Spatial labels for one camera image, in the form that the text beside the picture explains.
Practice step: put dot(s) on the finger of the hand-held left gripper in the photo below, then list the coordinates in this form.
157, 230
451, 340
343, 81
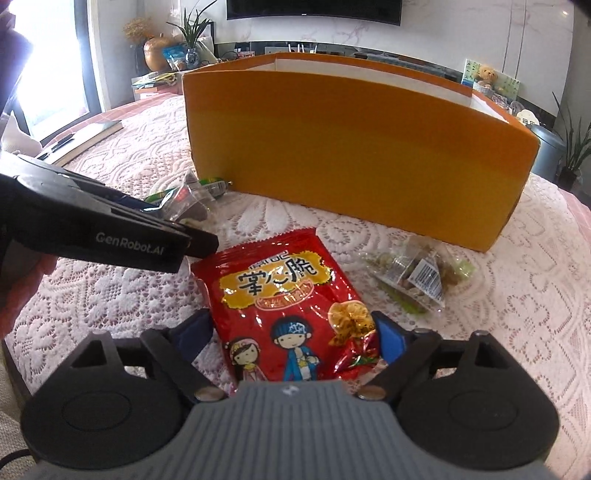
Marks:
203, 244
124, 198

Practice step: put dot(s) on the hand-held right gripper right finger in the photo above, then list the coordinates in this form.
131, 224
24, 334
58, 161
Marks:
390, 337

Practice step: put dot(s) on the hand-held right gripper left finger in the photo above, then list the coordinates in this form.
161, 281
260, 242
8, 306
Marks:
194, 332

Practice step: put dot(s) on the clear crinkled snack packet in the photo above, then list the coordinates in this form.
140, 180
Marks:
194, 203

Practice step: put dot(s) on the large red cartoon snack bag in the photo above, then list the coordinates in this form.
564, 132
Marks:
277, 295

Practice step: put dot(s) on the orange cardboard box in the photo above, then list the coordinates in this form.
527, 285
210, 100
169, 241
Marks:
360, 157

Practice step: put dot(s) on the clear green bean snack packet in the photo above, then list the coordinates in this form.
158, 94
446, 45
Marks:
415, 274

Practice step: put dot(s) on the grey notebook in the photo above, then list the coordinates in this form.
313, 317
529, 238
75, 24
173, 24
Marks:
87, 136

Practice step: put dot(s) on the black pen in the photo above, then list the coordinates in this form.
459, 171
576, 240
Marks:
61, 142

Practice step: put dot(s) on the stack of papers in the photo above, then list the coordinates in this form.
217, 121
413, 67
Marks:
154, 79

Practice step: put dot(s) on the orange round vase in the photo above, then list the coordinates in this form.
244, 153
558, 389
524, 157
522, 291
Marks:
157, 55

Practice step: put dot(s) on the glass sliding door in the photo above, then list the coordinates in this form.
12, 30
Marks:
51, 69

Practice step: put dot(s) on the blue snack bag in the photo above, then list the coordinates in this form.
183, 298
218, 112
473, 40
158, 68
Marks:
174, 57

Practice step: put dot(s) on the dried yellow flowers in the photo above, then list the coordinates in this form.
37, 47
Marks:
137, 30

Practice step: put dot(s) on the green plant in patterned pot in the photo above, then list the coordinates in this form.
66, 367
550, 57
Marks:
191, 32

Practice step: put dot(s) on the white router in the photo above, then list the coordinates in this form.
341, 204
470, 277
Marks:
295, 47

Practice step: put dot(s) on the grey round trash bin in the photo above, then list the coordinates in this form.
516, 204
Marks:
549, 150

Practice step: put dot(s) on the white rounded ornament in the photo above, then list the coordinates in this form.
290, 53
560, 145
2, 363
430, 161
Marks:
521, 116

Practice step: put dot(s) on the black television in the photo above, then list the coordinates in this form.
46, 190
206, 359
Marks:
314, 8

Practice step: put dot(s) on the tall plant in black pot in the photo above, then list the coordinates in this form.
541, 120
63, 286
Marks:
575, 152

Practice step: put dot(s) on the brown teddy bear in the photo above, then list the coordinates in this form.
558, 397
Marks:
487, 77

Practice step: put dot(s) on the white marble television console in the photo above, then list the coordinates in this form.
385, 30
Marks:
415, 60

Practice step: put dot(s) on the green picture board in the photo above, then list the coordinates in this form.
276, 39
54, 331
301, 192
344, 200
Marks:
510, 85

